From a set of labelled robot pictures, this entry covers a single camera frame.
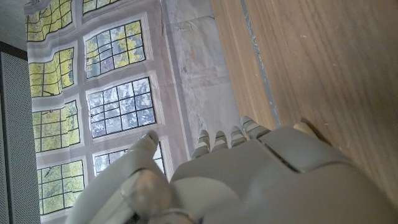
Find printed window backdrop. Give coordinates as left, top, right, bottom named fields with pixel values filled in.
left=24, top=0, right=279, bottom=223

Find dark perforated panel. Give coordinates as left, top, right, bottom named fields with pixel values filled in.
left=0, top=42, right=41, bottom=224

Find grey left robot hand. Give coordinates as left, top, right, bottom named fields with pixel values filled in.
left=65, top=116, right=398, bottom=224

